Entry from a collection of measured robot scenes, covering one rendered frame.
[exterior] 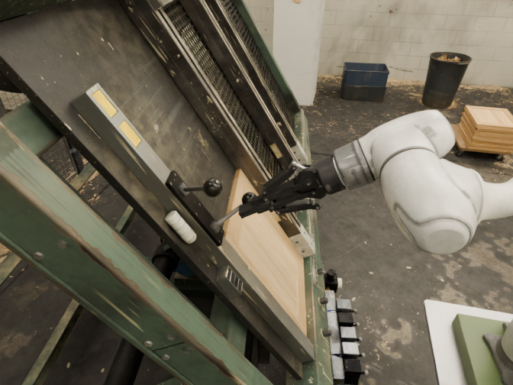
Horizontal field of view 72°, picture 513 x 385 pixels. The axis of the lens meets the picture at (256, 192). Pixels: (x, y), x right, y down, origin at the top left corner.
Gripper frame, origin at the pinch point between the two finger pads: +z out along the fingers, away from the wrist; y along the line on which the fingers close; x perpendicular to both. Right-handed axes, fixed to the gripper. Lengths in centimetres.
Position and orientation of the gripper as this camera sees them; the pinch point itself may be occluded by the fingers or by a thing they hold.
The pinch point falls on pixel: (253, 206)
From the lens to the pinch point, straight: 79.3
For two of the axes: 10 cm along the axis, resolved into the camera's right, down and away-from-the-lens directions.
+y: 5.0, 7.2, 4.8
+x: 0.7, -5.9, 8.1
